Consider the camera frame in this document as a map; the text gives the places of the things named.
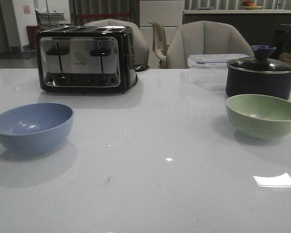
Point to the blue bowl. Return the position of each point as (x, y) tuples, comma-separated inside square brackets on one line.
[(35, 128)]

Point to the metal trolley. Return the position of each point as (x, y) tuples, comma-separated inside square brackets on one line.
[(49, 20)]

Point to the beige armchair left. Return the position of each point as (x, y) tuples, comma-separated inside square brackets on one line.
[(141, 48)]

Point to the black and chrome toaster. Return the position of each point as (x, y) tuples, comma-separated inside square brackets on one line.
[(86, 59)]

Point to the red bin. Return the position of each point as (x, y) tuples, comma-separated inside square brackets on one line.
[(32, 30)]

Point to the glass pot lid blue knob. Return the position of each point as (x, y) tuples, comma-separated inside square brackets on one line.
[(261, 62)]

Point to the dark blue cooking pot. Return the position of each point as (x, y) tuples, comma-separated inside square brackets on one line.
[(273, 81)]

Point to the fruit plate on counter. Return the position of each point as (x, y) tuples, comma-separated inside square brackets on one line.
[(249, 5)]

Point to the beige armchair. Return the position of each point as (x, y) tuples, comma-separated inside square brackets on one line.
[(204, 37), (141, 48)]

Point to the green bowl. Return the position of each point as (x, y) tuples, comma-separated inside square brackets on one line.
[(260, 116)]

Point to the white cabinet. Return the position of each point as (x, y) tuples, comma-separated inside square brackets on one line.
[(168, 13)]

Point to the beige armchair right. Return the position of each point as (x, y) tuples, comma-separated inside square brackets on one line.
[(204, 37)]

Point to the cream plastic chair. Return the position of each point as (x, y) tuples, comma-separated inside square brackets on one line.
[(160, 46)]

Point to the clear plastic food container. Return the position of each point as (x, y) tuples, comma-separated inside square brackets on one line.
[(218, 61)]

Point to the dark counter with light top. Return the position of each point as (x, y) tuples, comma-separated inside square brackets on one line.
[(257, 26)]

